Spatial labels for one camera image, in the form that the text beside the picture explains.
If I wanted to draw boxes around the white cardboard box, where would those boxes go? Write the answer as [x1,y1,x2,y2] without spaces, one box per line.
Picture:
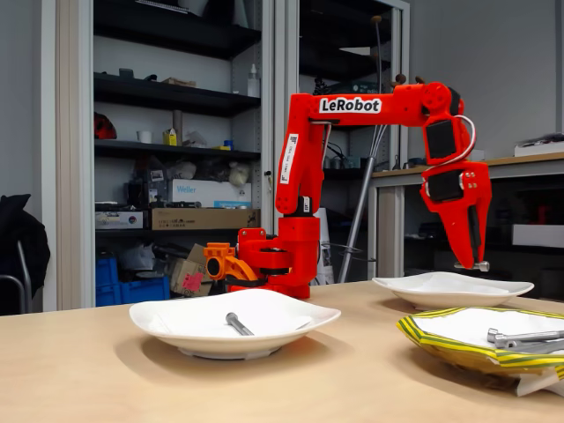
[511,223,564,249]

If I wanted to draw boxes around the white square ceramic plate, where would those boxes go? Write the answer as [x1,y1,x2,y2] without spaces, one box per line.
[129,288,343,360]
[372,271,536,312]

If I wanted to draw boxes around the grey sideboard with wooden top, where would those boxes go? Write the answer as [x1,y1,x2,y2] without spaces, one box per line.
[367,152,564,287]

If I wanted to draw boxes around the metal coat stand wooden knobs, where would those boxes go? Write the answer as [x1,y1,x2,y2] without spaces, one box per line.
[337,14,427,284]

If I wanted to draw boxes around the yellow green striped paper plate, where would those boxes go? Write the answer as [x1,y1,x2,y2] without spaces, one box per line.
[395,307,564,397]

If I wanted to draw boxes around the green flat box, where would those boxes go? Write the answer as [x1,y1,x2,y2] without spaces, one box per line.
[330,81,381,95]

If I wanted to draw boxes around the grey metal shelving cabinet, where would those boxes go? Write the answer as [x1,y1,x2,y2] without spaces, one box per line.
[273,0,412,284]
[41,0,277,312]

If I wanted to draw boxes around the white stuffed bag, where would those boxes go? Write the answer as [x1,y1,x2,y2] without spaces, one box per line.
[228,161,252,187]

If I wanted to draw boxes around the white plastic bottle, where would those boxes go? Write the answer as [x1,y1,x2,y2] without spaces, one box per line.
[247,63,262,99]

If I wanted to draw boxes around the white Weller box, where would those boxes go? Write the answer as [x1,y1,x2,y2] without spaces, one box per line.
[171,178,253,209]

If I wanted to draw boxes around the orange table clamp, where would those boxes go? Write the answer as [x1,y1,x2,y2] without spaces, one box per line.
[203,241,260,284]

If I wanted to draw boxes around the long brown cardboard box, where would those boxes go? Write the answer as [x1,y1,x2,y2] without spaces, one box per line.
[151,207,262,231]

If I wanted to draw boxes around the crumpled white paper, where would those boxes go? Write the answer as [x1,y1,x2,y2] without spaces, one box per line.
[182,130,209,149]

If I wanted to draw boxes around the cardboard box with pink sticker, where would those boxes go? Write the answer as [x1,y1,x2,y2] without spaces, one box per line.
[169,256,212,298]

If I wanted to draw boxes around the low blue plastic crate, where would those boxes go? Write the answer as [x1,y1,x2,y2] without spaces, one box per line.
[118,276,172,305]

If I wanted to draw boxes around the white printed box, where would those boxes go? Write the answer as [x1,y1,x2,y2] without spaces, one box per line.
[95,211,145,230]

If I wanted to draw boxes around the red black helmet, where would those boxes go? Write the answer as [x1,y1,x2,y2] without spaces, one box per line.
[93,111,118,141]

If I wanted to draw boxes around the tall blue plastic crate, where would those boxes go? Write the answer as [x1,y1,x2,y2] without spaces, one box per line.
[95,256,121,308]

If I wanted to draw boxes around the black jacket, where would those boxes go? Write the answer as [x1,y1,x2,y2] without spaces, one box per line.
[0,193,51,301]

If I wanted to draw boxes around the grey metal chair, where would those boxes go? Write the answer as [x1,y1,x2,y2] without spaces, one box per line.
[0,240,34,315]

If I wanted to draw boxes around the white red servo cable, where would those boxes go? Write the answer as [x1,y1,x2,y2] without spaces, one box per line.
[440,114,478,167]

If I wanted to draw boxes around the white flat box with cables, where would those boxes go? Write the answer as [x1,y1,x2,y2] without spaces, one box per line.
[514,133,564,159]

